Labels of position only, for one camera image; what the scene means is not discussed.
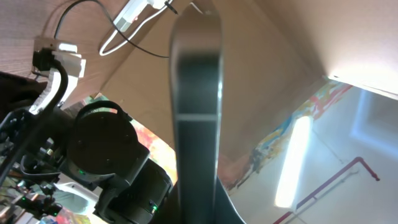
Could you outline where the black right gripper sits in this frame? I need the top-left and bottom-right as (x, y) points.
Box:
(1, 108), (75, 183)

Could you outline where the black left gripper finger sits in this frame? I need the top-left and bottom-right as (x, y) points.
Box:
(149, 179), (246, 224)

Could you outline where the black charging cable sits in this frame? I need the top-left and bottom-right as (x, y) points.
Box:
(53, 0), (178, 59)

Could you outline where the smartphone with light screen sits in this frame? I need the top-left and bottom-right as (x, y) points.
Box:
(169, 1), (223, 223)

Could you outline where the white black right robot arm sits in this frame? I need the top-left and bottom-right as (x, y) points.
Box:
(1, 101), (173, 223)

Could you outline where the white charger adapter plug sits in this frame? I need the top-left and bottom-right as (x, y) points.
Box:
(147, 0), (170, 10)

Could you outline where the ceiling fluorescent light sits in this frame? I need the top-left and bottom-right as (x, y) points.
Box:
(274, 116), (312, 208)

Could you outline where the white power strip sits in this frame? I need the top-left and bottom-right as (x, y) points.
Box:
(113, 0), (148, 32)

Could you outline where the red ceiling pipe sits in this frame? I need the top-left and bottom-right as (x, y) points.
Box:
(273, 157), (380, 224)

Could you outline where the colourful abstract wall painting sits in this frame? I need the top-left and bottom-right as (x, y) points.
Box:
(131, 81), (352, 192)

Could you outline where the white power cable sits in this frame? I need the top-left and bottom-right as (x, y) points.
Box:
(98, 4), (170, 57)

